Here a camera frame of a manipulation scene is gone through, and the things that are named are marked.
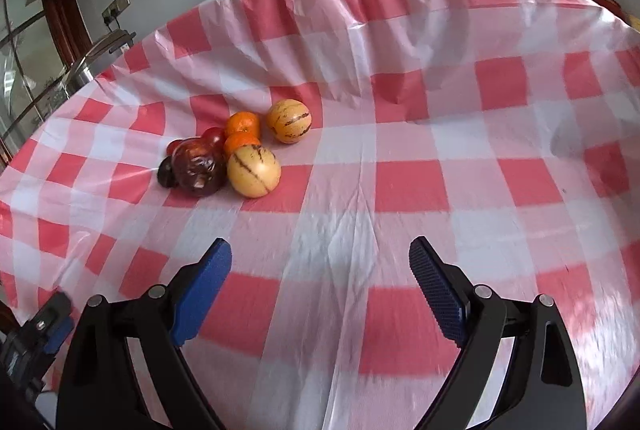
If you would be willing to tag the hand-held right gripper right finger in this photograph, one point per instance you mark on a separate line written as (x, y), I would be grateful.
(440, 295)

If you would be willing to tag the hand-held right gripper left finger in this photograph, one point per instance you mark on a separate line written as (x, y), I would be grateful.
(202, 295)

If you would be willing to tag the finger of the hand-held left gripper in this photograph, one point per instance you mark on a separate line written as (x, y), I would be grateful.
(57, 327)

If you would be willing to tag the red tomato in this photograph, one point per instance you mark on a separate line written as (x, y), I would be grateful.
(214, 137)
(176, 145)

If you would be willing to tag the large dark red passion fruit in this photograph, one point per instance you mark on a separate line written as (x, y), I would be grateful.
(197, 167)

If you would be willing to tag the yellow striped pepino melon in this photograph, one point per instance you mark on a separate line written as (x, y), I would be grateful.
(253, 171)
(289, 121)

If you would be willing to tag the red white checkered tablecloth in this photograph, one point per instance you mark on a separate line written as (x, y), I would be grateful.
(380, 160)

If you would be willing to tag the small orange mandarin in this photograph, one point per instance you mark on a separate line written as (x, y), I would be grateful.
(241, 142)
(243, 122)

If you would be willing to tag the silver kettle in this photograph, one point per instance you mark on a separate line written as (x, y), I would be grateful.
(95, 60)

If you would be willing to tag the small red object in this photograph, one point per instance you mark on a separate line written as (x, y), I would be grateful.
(609, 4)

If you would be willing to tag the wall socket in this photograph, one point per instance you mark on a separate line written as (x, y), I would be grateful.
(116, 7)

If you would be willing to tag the wooden door frame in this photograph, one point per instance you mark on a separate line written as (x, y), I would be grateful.
(65, 25)

